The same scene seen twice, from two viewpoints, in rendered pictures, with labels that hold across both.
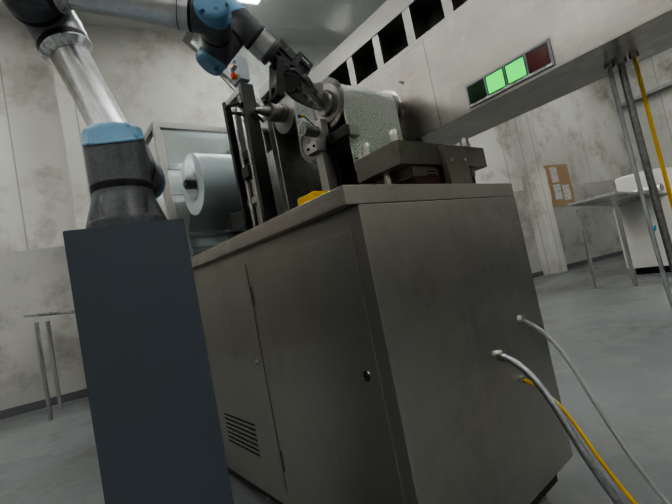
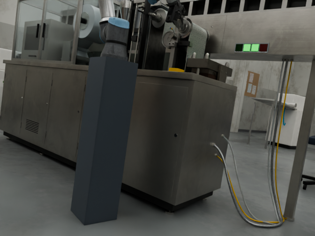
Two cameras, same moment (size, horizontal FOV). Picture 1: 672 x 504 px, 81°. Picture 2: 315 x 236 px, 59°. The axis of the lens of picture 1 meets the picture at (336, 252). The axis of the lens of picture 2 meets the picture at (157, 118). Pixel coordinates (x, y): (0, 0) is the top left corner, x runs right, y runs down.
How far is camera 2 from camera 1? 0.92 m
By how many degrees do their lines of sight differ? 15
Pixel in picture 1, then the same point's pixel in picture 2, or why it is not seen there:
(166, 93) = not seen: outside the picture
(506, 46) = (255, 37)
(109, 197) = (116, 47)
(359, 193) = (196, 77)
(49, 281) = not seen: outside the picture
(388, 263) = (195, 102)
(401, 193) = (206, 80)
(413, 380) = (190, 140)
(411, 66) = (218, 22)
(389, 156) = (203, 63)
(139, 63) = not seen: outside the picture
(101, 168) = (116, 35)
